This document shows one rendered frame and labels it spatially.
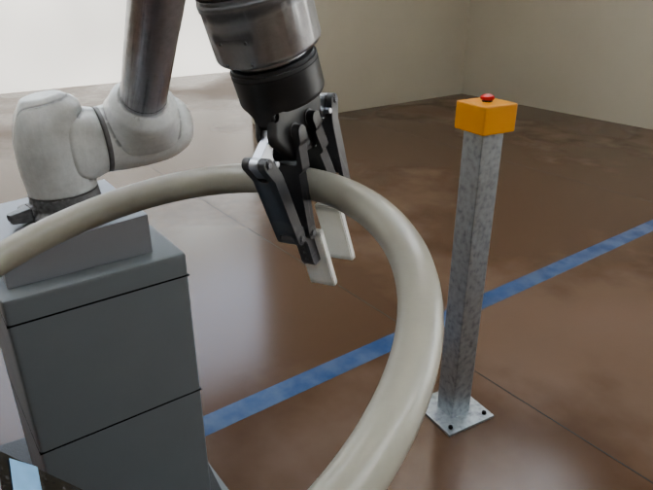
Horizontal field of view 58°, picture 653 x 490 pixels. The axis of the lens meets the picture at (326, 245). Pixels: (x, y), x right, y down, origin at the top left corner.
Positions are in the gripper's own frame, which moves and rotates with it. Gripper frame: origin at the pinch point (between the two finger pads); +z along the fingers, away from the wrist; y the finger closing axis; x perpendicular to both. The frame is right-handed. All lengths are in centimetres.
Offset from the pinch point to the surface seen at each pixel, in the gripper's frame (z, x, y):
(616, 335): 171, 15, -155
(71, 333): 43, -80, -6
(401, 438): -9.4, 19.9, 23.7
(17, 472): 18.6, -33.0, 27.8
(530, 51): 245, -139, -643
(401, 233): -9.6, 13.3, 8.0
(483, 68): 273, -201, -660
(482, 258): 85, -19, -96
